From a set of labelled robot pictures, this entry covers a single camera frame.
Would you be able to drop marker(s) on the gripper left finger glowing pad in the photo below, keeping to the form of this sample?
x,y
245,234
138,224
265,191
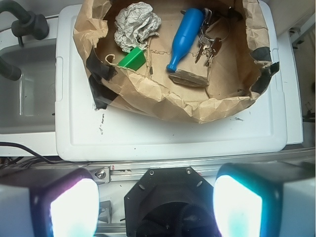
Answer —
x,y
48,202

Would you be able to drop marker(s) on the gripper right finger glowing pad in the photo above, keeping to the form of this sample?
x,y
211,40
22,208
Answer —
x,y
266,199

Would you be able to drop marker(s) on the white plastic bin lid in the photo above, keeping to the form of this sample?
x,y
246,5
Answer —
x,y
84,132

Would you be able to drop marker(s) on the grey plastic tub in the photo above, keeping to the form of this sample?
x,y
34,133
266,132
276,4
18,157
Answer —
x,y
28,104

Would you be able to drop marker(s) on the brown paper bag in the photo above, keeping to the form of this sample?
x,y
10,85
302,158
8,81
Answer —
x,y
238,75

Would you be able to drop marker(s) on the green rectangular block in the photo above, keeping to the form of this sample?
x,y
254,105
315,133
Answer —
x,y
133,60

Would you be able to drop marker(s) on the silver key bunch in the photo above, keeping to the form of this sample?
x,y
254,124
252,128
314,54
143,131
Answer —
x,y
206,43

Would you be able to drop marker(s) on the blue plastic bottle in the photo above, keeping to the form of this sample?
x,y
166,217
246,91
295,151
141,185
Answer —
x,y
185,36

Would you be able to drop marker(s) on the crumpled white paper ball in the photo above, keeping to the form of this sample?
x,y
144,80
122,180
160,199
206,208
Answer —
x,y
134,25

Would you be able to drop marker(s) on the aluminium extrusion rail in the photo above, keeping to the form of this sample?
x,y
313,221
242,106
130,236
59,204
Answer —
x,y
106,172

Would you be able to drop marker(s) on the black octagonal mount plate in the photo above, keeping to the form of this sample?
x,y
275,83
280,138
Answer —
x,y
170,202

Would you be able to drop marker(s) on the black clamp handle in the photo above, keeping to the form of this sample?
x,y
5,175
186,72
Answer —
x,y
27,23

